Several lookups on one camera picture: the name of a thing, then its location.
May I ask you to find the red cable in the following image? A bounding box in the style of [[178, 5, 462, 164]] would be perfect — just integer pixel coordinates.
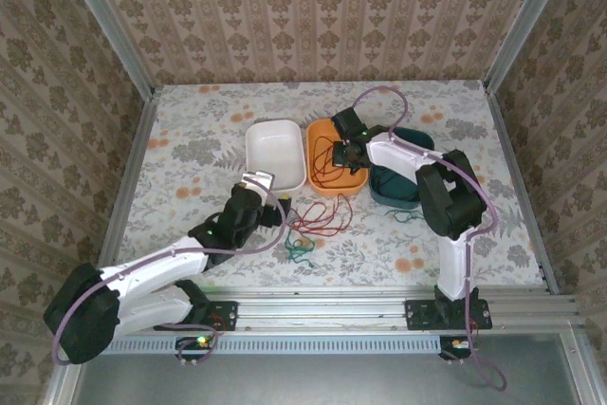
[[287, 135, 356, 239]]

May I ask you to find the green cable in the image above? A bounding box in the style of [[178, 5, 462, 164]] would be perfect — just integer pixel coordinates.
[[384, 207, 424, 225], [283, 229, 318, 269]]

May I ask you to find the white plastic bin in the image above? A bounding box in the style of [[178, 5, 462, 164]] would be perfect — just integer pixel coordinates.
[[245, 119, 307, 197]]

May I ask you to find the orange plastic bin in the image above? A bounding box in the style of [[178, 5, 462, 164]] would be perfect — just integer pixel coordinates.
[[305, 116, 371, 198]]

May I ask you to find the dark green plastic bin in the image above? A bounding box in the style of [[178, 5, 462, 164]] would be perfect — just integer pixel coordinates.
[[368, 126, 436, 211]]

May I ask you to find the floral tablecloth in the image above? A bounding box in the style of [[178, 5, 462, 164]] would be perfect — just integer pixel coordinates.
[[97, 80, 554, 291]]

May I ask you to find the small controller board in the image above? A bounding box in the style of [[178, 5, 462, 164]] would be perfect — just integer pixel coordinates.
[[174, 335, 215, 362], [438, 335, 478, 362]]

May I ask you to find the grey metal sheet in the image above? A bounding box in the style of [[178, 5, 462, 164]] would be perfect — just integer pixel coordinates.
[[45, 332, 607, 405]]

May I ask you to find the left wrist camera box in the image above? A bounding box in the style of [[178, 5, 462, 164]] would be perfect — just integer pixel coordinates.
[[243, 171, 277, 193]]

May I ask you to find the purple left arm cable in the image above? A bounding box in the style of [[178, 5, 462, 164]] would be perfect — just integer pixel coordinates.
[[50, 184, 288, 367]]

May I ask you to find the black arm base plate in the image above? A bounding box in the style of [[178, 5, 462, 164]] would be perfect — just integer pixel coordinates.
[[404, 299, 493, 331], [153, 299, 239, 332]]

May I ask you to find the aluminium side rail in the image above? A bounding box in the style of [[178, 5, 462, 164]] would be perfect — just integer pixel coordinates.
[[89, 89, 162, 300], [483, 84, 561, 295]]

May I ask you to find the aluminium front rail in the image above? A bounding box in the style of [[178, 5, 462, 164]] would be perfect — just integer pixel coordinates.
[[69, 286, 583, 333]]

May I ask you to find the grey slotted cable duct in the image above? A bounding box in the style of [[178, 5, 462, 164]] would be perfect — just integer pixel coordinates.
[[101, 333, 446, 356]]

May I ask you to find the aluminium frame post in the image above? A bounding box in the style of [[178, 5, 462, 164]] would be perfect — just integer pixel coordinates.
[[52, 0, 157, 98], [483, 0, 579, 93]]

